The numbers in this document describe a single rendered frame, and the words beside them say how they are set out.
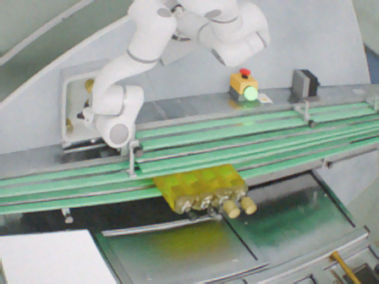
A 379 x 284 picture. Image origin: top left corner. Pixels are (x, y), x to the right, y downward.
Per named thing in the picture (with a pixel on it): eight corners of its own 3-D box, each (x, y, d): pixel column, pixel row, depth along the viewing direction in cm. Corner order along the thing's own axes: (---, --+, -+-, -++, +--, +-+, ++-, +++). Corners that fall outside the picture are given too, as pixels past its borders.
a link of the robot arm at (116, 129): (113, 87, 135) (150, 88, 139) (103, 79, 144) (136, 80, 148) (104, 149, 138) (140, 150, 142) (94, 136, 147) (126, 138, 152)
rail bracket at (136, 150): (118, 162, 174) (133, 187, 164) (121, 112, 165) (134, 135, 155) (128, 161, 175) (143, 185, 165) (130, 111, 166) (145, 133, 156)
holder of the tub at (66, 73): (58, 142, 176) (63, 155, 170) (60, 68, 161) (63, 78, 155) (102, 134, 182) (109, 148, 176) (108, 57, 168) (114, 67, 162)
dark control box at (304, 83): (290, 86, 204) (302, 97, 198) (292, 68, 200) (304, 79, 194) (305, 85, 208) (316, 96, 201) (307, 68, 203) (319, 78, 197)
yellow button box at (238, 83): (227, 90, 194) (238, 101, 188) (229, 71, 190) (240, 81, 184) (245, 89, 196) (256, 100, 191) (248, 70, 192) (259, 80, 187)
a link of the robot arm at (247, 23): (197, 9, 133) (244, -14, 134) (211, 53, 154) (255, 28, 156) (222, 30, 129) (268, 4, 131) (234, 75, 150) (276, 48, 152)
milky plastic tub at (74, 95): (57, 129, 172) (63, 144, 166) (60, 68, 161) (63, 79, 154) (103, 121, 179) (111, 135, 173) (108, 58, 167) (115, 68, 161)
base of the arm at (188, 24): (159, 10, 162) (181, 22, 150) (193, -7, 163) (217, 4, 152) (177, 43, 172) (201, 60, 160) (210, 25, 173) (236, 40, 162)
